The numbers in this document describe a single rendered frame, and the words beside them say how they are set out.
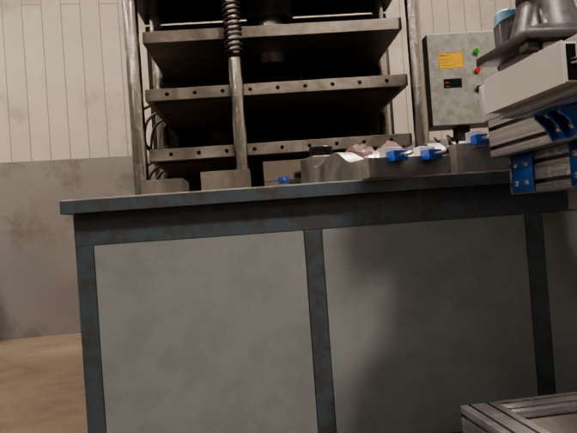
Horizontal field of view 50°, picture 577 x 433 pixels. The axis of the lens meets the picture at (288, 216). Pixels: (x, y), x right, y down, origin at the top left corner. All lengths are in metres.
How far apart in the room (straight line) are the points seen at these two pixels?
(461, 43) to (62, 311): 3.42
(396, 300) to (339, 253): 0.21
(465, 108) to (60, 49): 3.27
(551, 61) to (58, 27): 4.40
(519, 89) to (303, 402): 1.05
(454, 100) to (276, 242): 1.33
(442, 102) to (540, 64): 1.67
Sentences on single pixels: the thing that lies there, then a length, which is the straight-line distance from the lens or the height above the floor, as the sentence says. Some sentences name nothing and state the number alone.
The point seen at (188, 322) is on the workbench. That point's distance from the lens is 1.77.
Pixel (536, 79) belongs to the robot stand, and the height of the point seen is 0.91.
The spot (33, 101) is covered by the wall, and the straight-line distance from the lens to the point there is 5.06.
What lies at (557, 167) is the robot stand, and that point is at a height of 0.77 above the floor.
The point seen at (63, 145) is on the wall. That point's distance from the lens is 4.96.
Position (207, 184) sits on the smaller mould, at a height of 0.83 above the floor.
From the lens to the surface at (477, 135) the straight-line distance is 1.85.
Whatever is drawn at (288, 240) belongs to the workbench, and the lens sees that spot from 1.74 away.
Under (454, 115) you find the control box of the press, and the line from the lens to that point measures 2.80.
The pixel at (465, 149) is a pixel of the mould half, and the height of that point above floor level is 0.87.
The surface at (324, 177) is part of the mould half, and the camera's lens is 1.95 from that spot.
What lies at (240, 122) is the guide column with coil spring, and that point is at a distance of 2.56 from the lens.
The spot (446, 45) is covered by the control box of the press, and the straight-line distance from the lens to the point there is 2.86.
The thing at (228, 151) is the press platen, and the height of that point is 1.01.
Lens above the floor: 0.69
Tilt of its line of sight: 1 degrees up
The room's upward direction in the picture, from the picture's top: 4 degrees counter-clockwise
